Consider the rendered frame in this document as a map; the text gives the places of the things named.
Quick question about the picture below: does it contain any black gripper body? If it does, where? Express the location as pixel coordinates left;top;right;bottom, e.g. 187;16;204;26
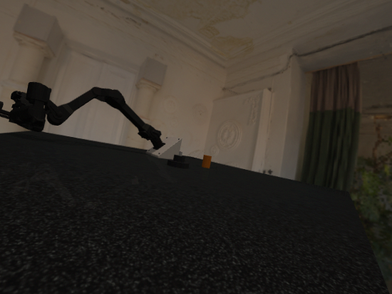
0;102;46;132

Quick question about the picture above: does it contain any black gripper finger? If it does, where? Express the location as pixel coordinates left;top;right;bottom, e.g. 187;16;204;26
19;124;32;131

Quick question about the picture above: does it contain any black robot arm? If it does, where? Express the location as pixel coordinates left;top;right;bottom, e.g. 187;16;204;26
11;82;165;150

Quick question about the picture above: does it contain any orange ribbed cylinder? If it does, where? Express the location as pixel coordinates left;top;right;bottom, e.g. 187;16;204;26
202;155;212;168

